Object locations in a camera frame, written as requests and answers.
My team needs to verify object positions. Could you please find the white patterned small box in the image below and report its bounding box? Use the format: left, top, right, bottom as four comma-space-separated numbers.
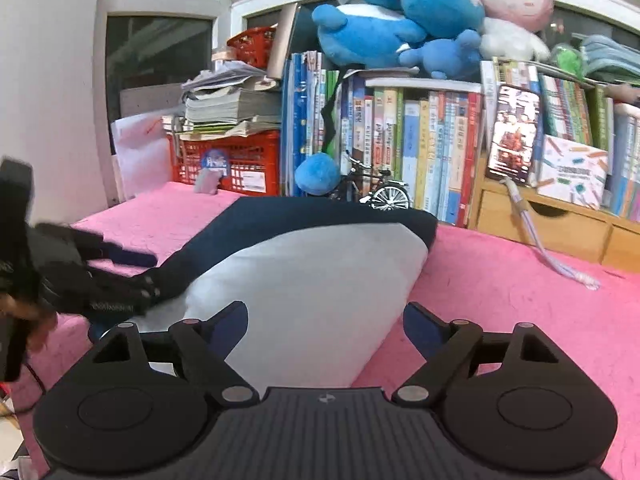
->
536, 136, 608, 210

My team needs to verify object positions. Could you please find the row of books right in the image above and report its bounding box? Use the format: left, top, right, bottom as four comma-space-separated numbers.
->
480, 58, 639, 222

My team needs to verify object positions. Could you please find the miniature bicycle model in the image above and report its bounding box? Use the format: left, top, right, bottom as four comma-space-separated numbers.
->
328, 151, 412, 211

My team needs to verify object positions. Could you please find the row of books left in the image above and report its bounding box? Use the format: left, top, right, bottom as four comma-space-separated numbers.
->
279, 51, 484, 228

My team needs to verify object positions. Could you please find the folded teal towel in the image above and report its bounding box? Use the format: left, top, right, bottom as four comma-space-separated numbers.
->
580, 35, 640, 86

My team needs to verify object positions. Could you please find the red basket upper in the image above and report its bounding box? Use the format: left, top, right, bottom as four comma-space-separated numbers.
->
227, 26, 277, 70

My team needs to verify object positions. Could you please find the white and navy jacket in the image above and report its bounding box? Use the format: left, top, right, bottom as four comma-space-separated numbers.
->
136, 197, 438, 391

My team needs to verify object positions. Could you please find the wooden drawer organizer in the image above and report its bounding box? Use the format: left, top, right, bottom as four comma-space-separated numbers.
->
469, 155, 640, 273

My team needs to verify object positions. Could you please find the blue plush ball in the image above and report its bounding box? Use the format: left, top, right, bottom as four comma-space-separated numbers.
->
294, 153, 341, 196

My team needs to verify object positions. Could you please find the pink bunny pattern blanket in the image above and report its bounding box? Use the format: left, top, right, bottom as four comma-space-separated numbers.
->
8, 180, 640, 480

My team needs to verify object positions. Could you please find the round blue tag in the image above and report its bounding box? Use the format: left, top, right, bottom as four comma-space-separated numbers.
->
194, 148, 230, 195

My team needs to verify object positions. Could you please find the blue whale plush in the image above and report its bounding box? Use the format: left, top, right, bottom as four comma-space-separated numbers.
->
311, 3, 482, 80

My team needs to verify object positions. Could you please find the smartphone with lit screen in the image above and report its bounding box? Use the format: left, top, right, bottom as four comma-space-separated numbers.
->
486, 84, 540, 185

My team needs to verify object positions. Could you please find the white paper bag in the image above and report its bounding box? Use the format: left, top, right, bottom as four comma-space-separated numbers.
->
111, 110, 172, 200

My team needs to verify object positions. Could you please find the row of books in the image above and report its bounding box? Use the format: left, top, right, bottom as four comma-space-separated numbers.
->
279, 51, 484, 228
480, 58, 639, 222

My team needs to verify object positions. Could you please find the pink white bunny plush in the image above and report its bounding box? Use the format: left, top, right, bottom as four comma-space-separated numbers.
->
480, 0, 555, 62

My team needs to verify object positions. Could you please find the red plastic crate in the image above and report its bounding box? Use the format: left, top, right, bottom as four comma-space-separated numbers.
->
167, 130, 280, 196

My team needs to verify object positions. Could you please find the green ball toy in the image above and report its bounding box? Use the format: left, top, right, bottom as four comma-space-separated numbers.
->
551, 44, 584, 79

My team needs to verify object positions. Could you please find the person's left hand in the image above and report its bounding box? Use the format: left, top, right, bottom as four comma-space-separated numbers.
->
1, 294, 58, 352

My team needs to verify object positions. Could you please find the stack of papers and books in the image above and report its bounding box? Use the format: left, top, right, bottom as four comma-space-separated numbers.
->
163, 61, 281, 136

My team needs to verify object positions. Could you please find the white charging cable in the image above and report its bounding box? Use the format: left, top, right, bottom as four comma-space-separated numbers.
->
502, 176, 601, 291

